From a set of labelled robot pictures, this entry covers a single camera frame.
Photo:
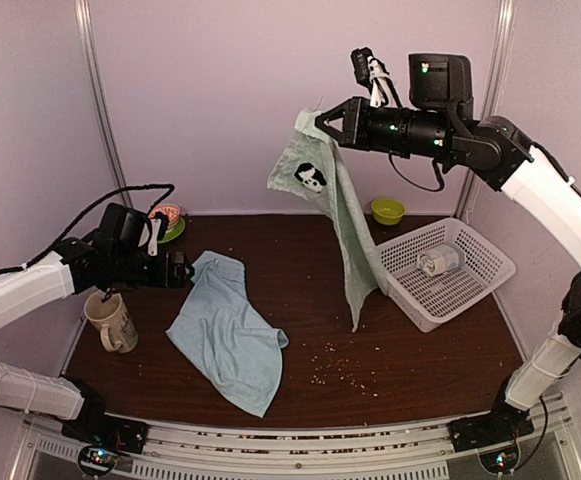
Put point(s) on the rolled towel in basket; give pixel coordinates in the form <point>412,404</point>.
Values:
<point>439,260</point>

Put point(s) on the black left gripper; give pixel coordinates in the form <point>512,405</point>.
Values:
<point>162,278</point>

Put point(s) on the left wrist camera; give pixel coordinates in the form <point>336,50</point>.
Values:
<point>158,225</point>

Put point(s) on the front aluminium rail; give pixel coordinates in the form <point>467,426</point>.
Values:
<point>425,449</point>

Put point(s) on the green saucer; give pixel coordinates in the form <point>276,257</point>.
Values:
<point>174,233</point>

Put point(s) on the lime green bowl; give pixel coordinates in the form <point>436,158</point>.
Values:
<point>387,211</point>

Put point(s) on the red patterned small bowl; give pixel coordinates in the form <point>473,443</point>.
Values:
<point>171,211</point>

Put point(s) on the mint green panda towel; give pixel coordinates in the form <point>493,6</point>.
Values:
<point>311,168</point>

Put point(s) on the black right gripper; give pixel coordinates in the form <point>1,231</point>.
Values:
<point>354,133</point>

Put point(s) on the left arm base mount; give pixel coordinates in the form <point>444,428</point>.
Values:
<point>107,438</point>

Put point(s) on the light blue towel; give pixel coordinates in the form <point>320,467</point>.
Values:
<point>226,339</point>

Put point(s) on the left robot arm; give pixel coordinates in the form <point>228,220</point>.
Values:
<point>121,252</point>

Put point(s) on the beige printed mug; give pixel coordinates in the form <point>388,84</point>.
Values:
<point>108,314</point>

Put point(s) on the white perforated plastic basket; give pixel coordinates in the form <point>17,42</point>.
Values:
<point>430,302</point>

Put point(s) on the left aluminium corner post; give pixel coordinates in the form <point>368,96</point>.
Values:
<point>87,38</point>

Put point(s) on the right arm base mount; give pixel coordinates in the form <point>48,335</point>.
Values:
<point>494,435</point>

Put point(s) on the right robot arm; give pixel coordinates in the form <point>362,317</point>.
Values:
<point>439,124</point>

